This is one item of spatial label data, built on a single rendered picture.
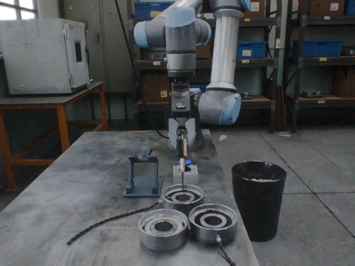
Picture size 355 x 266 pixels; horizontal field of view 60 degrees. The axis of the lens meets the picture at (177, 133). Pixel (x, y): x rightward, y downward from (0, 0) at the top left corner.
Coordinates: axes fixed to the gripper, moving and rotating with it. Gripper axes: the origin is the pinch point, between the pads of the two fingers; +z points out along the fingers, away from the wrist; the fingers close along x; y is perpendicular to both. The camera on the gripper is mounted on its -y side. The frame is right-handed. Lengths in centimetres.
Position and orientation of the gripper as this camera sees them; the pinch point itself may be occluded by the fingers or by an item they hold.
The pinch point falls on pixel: (182, 145)
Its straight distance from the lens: 84.1
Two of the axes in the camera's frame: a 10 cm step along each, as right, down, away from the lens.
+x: -10.0, 0.1, 0.5
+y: 0.4, -2.7, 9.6
